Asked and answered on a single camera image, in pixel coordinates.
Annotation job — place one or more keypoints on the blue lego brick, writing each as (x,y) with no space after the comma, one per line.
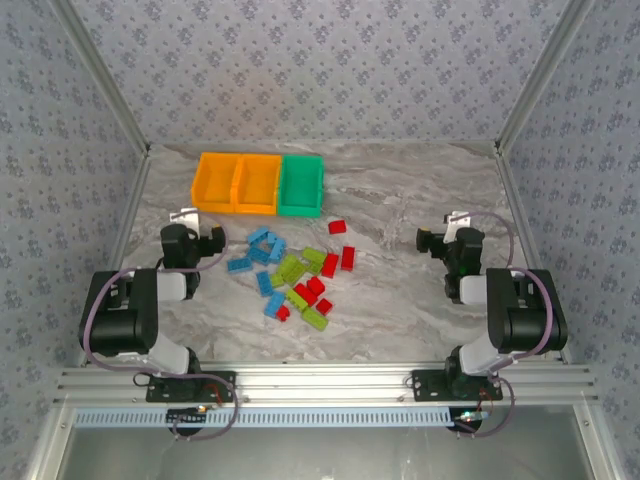
(240,264)
(278,251)
(264,283)
(274,238)
(258,255)
(274,304)
(258,235)

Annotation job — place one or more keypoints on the red lego brick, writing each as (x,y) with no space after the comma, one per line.
(348,258)
(283,313)
(315,285)
(305,295)
(337,226)
(325,306)
(330,265)

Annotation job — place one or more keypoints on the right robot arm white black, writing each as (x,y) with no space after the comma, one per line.
(525,320)

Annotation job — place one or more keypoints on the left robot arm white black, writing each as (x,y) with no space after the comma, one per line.
(120,320)

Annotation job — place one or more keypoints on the orange plastic bin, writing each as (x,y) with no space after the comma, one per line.
(212,182)
(256,185)

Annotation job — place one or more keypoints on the green plastic bin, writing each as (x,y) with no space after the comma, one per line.
(300,187)

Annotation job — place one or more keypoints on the small black controller board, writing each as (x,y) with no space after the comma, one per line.
(187,416)
(470,419)

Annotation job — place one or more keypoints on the aluminium extrusion beam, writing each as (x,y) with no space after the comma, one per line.
(325,385)

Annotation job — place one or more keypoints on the grey metal panel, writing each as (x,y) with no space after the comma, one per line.
(325,455)

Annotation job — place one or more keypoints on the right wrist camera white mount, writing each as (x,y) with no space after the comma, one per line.
(457,220)

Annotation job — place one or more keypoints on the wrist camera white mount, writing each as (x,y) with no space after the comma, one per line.
(457,220)
(186,216)

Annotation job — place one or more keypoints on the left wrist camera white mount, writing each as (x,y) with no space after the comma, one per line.
(186,216)

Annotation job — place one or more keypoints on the aluminium table side rail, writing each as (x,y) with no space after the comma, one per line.
(127,215)
(517,200)

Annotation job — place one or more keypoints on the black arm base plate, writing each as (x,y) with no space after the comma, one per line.
(220,381)
(425,385)

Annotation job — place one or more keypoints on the aluminium frame post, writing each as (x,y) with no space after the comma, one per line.
(106,75)
(540,75)

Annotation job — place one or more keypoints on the aluminium frame leg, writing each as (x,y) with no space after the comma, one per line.
(50,440)
(597,450)

